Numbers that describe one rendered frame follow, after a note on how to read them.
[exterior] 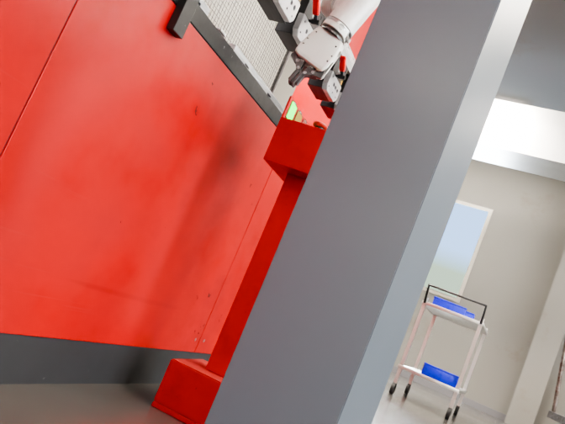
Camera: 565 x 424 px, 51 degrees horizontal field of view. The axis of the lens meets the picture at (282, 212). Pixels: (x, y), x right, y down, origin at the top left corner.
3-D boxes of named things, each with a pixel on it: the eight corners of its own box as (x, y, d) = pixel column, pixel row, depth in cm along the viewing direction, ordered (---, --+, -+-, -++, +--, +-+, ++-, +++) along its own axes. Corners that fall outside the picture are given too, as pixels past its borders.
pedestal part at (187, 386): (240, 453, 135) (261, 402, 136) (150, 405, 143) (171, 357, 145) (266, 442, 154) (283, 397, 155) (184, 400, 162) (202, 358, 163)
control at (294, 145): (319, 177, 146) (347, 112, 148) (262, 158, 151) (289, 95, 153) (334, 198, 165) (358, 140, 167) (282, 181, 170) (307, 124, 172)
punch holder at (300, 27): (296, 34, 198) (314, -9, 200) (273, 29, 202) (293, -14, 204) (308, 56, 212) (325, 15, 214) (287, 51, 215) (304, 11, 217)
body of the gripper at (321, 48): (348, 50, 164) (322, 81, 163) (319, 29, 165) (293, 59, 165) (349, 38, 156) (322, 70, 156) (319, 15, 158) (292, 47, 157)
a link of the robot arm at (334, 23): (351, 44, 164) (345, 52, 164) (327, 25, 166) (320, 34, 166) (353, 30, 156) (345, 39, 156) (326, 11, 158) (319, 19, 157)
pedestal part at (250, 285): (224, 378, 147) (308, 179, 154) (204, 368, 149) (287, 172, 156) (233, 378, 153) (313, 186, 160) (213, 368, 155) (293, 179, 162)
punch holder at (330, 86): (325, 87, 235) (340, 50, 237) (306, 82, 238) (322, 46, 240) (334, 103, 249) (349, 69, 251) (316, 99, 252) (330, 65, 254)
